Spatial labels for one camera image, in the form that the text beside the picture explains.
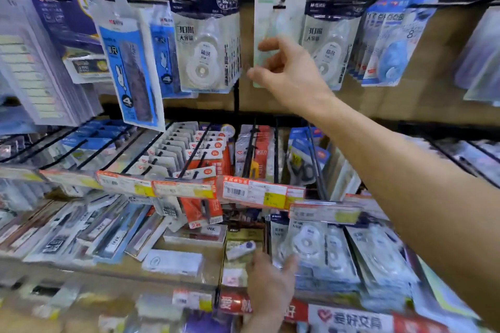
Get white correction tape packet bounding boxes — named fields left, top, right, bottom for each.
left=301, top=0, right=367, bottom=92

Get person's right hand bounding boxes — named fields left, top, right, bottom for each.
left=246, top=36, right=336, bottom=121

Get row of blue white packets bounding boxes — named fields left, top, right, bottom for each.
left=39, top=118, right=138, bottom=170

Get green correction tape packet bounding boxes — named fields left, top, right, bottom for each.
left=253, top=0, right=307, bottom=88

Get person's right forearm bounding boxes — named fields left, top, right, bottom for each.
left=308, top=98, right=500, bottom=333

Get white ink box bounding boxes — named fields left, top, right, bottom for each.
left=163, top=223, right=228, bottom=248

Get white index tab packet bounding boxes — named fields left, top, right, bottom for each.
left=0, top=0, right=103, bottom=127

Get gold box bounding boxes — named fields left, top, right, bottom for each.
left=220, top=227, right=266, bottom=289

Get pile of pen packets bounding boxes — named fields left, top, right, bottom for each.
left=0, top=194, right=172, bottom=265

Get rows of grey white packets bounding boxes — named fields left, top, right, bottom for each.
left=406, top=137, right=500, bottom=189

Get row of white correction tapes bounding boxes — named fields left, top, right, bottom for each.
left=170, top=0, right=242, bottom=95

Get blue scissors packets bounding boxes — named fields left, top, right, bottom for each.
left=287, top=125, right=331, bottom=187

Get person's left hand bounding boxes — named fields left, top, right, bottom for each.
left=246, top=252, right=300, bottom=320

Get row of white red packets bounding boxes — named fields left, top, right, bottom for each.
left=129, top=121, right=231, bottom=228

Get white flat box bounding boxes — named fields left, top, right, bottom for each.
left=141, top=249, right=204, bottom=278

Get pile of white correction tapes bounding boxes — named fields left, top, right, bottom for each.
left=269, top=215, right=419, bottom=294

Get bunch of blue correction tapes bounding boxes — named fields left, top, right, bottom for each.
left=351, top=0, right=439, bottom=87

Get small white blue device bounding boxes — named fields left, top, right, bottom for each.
left=225, top=240, right=257, bottom=262

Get red shelf label strip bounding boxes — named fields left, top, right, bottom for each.
left=218, top=291, right=461, bottom=333

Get blue ruler packet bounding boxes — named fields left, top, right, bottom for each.
left=84, top=0, right=167, bottom=133
left=136, top=3, right=196, bottom=100

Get row of orange price tags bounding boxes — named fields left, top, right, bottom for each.
left=0, top=166, right=376, bottom=226

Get row of white card packets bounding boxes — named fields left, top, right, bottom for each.
left=324, top=145, right=362, bottom=201

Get dark blue card packet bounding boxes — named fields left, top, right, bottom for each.
left=29, top=0, right=114, bottom=84

